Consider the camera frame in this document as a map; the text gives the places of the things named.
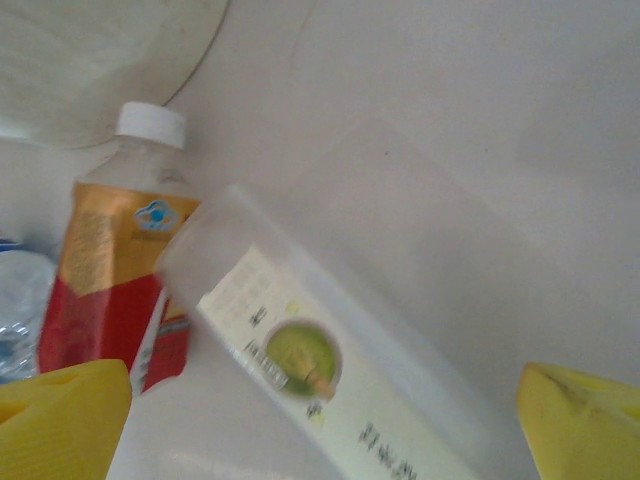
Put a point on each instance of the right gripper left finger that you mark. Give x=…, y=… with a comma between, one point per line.
x=55, y=425

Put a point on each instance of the white matcha label bottle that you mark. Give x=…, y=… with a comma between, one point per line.
x=310, y=360

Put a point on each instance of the white plastic waste bin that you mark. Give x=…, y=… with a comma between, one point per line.
x=100, y=60

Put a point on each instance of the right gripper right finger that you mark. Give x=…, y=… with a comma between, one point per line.
x=585, y=430

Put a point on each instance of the red gold label bottle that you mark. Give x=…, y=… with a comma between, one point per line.
x=100, y=280

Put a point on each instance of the clear bottle blue cap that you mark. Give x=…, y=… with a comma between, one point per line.
x=22, y=300

